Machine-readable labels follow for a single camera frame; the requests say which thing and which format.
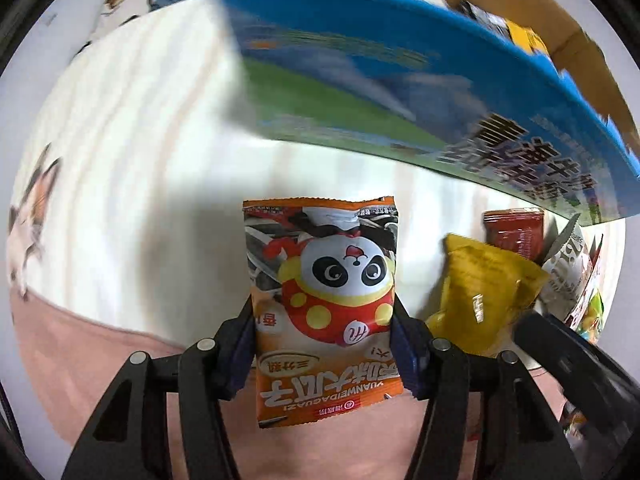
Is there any white printed snack packet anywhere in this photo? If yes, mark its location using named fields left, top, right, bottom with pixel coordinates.
left=537, top=214, right=596, bottom=321

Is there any striped cat print blanket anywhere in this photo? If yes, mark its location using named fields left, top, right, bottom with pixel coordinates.
left=7, top=0, right=628, bottom=480

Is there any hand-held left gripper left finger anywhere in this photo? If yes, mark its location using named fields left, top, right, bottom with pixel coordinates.
left=60, top=296, right=258, bottom=480

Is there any blue printed cardboard box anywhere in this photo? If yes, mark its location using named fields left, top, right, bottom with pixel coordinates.
left=220, top=0, right=640, bottom=223

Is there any white bear print pillow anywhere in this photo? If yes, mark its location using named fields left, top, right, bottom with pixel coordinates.
left=75, top=0, right=156, bottom=56

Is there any green and yellow snack packet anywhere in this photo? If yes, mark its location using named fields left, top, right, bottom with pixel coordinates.
left=575, top=235, right=608, bottom=346

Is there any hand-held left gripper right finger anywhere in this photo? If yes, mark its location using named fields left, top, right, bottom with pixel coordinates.
left=390, top=300, right=583, bottom=480

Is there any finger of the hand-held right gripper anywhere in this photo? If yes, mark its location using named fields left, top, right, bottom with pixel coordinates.
left=512, top=310, right=640, bottom=461

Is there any red-brown snack packet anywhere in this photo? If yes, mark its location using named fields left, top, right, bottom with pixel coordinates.
left=482, top=208, right=546, bottom=263

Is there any orange panda snack packet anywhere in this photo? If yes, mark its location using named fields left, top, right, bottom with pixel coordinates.
left=242, top=195, right=405, bottom=430

